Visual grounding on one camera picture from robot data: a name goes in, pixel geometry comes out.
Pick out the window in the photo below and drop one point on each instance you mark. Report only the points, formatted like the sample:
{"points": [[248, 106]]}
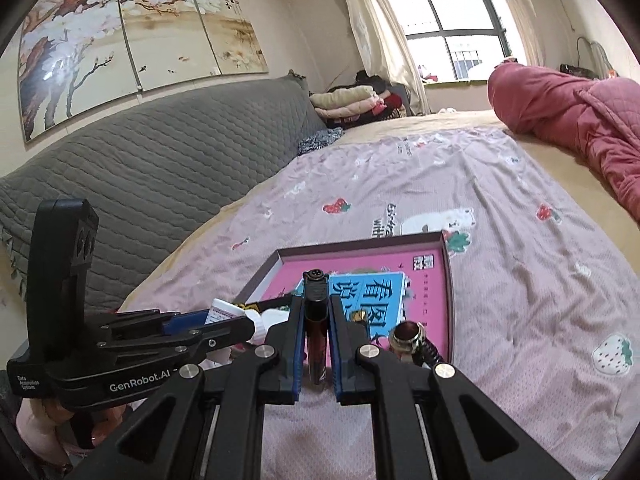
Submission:
{"points": [[450, 0]]}

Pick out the small glass perfume bottle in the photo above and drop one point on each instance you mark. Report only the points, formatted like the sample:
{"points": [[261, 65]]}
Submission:
{"points": [[407, 335]]}

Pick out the beige curtain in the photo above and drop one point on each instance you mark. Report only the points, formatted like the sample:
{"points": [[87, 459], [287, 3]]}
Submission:
{"points": [[515, 10], [370, 25]]}

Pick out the small white bottle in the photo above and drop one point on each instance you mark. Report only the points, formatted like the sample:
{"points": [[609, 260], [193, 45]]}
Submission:
{"points": [[222, 312]]}

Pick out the pink printed bedsheet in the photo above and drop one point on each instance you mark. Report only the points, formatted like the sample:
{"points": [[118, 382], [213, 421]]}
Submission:
{"points": [[525, 285]]}

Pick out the pink quilt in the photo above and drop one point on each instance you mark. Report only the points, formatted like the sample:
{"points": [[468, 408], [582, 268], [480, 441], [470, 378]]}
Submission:
{"points": [[575, 105]]}

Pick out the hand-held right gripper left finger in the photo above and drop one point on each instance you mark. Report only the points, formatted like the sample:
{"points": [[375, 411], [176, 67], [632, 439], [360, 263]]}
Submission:
{"points": [[297, 355]]}

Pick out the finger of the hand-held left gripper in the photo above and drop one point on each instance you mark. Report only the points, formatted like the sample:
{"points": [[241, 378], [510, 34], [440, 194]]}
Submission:
{"points": [[185, 322], [225, 332]]}

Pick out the grey quilted headboard cover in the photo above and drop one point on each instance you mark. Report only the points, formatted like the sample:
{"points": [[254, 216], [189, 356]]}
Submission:
{"points": [[175, 160]]}

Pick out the floral wall painting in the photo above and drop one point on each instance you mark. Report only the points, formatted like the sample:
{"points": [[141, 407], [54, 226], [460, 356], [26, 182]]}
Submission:
{"points": [[125, 35]]}

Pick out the white earbuds case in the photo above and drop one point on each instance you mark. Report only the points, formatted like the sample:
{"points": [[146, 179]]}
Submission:
{"points": [[275, 319]]}

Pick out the person's left hand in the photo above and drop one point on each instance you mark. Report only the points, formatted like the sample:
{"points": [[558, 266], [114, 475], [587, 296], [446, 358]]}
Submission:
{"points": [[40, 430]]}

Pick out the red lighter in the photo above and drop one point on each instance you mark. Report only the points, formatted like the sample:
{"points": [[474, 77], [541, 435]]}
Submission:
{"points": [[316, 320]]}

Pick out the pink and blue book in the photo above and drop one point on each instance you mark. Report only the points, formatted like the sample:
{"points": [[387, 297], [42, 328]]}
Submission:
{"points": [[430, 300]]}

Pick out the pile of folded clothes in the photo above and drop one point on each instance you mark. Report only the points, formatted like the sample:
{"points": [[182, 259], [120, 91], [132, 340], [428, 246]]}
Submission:
{"points": [[345, 100]]}

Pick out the beige bed mattress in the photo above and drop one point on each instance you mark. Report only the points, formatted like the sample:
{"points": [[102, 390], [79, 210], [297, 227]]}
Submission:
{"points": [[450, 120]]}

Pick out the grey shallow cardboard box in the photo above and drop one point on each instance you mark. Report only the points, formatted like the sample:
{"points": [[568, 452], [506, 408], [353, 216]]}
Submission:
{"points": [[350, 248]]}

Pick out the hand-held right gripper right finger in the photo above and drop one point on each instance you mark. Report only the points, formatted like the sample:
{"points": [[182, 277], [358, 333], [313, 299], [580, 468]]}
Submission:
{"points": [[336, 355]]}

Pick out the dark patterned cloth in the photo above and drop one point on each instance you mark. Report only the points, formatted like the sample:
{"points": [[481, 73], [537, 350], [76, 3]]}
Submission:
{"points": [[320, 141]]}

